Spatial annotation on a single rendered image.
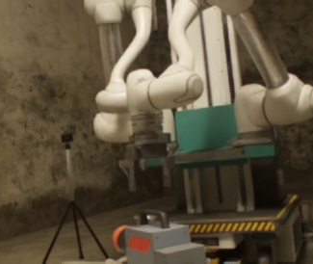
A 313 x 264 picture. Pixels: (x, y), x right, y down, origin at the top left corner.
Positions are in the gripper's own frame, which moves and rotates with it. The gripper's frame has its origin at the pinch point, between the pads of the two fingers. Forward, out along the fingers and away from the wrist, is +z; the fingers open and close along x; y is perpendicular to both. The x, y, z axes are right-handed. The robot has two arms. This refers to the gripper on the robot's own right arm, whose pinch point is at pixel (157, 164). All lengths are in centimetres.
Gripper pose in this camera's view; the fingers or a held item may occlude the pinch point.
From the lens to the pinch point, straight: 204.6
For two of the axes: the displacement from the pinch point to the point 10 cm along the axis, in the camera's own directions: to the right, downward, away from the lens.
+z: 1.0, 9.9, -0.7
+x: -9.2, 1.1, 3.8
